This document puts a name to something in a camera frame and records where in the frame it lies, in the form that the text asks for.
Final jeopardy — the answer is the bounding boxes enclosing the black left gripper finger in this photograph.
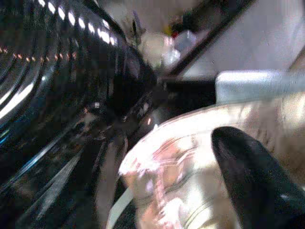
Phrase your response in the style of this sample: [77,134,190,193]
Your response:
[211,126,305,229]

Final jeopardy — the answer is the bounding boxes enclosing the beige printed garment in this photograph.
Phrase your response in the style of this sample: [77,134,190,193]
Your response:
[106,92,305,229]

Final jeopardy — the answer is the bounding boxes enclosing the black washing machine door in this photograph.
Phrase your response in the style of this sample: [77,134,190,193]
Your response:
[0,0,159,229]

